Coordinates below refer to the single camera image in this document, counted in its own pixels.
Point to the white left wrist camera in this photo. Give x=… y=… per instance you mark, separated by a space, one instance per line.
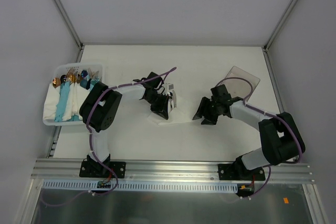
x=170 y=87

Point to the clear plastic utensil box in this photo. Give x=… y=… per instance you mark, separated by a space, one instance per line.
x=240 y=83

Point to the white rolled napkin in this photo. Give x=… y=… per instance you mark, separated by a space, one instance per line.
x=51 y=102

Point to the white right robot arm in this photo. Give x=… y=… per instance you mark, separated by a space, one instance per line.
x=279 y=136

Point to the perforated cable duct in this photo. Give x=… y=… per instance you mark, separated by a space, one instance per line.
x=140 y=186

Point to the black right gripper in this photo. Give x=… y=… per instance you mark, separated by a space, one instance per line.
x=208 y=109

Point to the copper fork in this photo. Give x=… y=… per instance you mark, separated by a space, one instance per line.
x=71 y=75

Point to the white paper napkin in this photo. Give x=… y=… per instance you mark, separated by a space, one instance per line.
x=179 y=115

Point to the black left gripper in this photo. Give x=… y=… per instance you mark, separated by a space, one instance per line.
x=160 y=104

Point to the wooden handled spoon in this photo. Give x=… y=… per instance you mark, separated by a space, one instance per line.
x=172 y=99

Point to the light blue rolled napkin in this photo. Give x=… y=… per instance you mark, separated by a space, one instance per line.
x=61 y=114

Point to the aluminium frame rail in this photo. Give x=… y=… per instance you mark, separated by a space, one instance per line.
x=169 y=171

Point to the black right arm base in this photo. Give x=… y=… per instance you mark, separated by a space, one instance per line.
x=236 y=172

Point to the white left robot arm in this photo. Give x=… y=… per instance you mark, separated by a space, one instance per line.
x=100 y=107

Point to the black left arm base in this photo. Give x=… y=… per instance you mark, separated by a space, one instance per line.
x=92 y=169

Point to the orange tape piece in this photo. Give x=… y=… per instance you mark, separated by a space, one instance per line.
x=285 y=200

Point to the copper spoon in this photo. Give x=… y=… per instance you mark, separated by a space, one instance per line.
x=56 y=82

